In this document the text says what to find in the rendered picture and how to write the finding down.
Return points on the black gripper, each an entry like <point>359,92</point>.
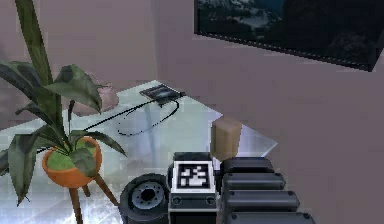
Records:
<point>145,197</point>

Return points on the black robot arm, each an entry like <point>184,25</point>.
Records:
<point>253,190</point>

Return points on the green plant in orange pot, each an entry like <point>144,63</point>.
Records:
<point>68,160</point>

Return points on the tan rounded box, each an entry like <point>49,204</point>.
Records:
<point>225,138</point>

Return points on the small black flat device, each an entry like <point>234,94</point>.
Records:
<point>161,93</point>

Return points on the pink rounded lump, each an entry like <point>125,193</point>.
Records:
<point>100,100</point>

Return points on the dark framed wall picture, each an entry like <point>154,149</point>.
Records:
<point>290,26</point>

